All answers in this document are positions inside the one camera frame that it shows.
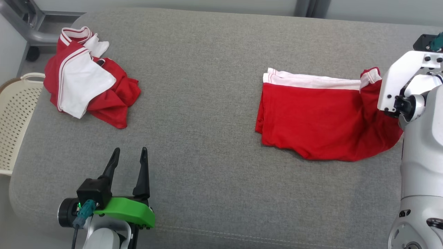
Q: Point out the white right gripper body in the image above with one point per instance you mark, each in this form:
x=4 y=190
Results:
x=398 y=76

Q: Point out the red garment with white band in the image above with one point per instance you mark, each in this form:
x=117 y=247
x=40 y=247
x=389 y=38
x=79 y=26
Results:
x=311 y=121

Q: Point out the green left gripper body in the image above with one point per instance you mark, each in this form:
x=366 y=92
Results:
x=128 y=209

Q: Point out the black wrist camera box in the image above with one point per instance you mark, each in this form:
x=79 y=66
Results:
x=422 y=41
x=93 y=192

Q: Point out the teal left camera connector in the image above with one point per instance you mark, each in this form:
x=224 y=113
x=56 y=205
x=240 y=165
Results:
x=86 y=209

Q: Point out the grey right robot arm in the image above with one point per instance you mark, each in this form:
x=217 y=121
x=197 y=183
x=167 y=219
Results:
x=420 y=173

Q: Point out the red shirt with white sleeves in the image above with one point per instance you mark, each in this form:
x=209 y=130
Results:
x=114 y=100

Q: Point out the black caster wheel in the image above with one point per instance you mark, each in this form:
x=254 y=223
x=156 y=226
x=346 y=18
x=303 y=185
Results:
x=33 y=54

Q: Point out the dark grey post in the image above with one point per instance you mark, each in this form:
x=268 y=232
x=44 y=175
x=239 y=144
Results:
x=311 y=7

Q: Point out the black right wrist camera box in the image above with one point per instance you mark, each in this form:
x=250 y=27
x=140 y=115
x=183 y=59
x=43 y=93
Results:
x=422 y=41

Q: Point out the grey fabric sofa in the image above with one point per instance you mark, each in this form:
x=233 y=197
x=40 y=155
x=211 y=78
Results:
x=207 y=138

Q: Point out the teal camera connector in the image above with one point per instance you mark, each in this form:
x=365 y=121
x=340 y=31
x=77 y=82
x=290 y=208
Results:
x=437 y=42
x=86 y=209

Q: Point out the cream plastic laundry basket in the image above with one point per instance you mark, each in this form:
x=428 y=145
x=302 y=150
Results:
x=17 y=121

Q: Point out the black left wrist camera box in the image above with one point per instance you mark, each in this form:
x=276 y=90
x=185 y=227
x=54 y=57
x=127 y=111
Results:
x=93 y=192

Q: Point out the grey metal cart frame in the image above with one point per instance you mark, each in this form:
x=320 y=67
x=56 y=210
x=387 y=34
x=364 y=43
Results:
x=38 y=36

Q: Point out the teal right camera connector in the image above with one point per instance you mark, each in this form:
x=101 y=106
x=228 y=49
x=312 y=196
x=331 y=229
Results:
x=437 y=42

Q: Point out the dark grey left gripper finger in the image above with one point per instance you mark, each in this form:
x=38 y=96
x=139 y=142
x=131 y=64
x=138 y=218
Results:
x=112 y=167
x=142 y=180

